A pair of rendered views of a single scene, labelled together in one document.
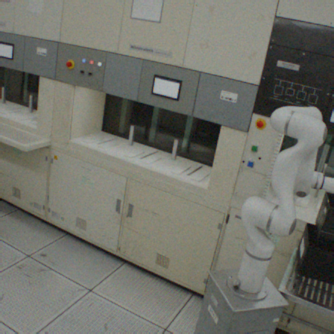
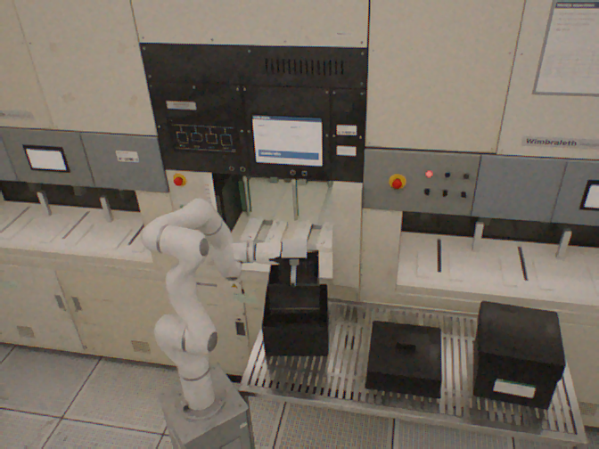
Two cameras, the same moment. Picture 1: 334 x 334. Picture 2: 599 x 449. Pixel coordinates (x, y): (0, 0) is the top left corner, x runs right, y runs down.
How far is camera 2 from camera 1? 98 cm
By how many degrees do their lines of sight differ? 17
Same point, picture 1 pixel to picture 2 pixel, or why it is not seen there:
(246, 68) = (133, 118)
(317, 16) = (192, 34)
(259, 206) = (169, 331)
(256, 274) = (199, 393)
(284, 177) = (179, 300)
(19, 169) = not seen: outside the picture
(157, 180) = (91, 264)
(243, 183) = not seen: hidden behind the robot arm
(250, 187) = not seen: hidden behind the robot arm
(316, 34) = (200, 59)
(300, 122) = (170, 244)
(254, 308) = (207, 429)
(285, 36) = (162, 68)
